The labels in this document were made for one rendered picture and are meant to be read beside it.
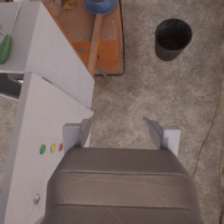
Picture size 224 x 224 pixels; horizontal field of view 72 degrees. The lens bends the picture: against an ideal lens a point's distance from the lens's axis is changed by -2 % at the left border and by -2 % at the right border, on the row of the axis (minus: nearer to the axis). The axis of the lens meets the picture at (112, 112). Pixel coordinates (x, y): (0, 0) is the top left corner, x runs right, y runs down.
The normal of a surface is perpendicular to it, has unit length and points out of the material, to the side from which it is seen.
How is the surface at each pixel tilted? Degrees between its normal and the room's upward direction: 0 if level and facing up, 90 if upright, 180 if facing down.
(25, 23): 0
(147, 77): 0
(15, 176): 90
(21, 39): 0
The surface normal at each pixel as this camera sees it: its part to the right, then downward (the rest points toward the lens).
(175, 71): -0.13, -0.16
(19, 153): 0.99, 0.09
